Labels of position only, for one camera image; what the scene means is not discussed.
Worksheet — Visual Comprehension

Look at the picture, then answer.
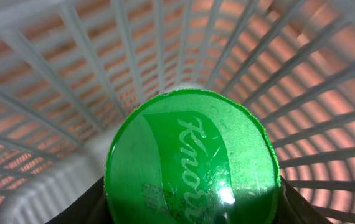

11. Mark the grey plastic basket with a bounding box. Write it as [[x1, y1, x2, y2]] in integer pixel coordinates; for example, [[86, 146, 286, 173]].
[[0, 0, 355, 223]]

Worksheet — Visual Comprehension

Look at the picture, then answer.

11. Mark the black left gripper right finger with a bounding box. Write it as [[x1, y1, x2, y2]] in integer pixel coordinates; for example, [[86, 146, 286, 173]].
[[272, 177, 333, 224]]

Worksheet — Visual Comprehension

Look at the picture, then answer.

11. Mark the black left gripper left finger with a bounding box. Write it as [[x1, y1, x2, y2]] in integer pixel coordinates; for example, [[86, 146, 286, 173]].
[[46, 177, 113, 224]]

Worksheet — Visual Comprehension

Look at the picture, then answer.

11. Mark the green lid jar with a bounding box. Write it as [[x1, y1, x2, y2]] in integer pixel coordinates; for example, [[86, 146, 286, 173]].
[[104, 89, 281, 223]]

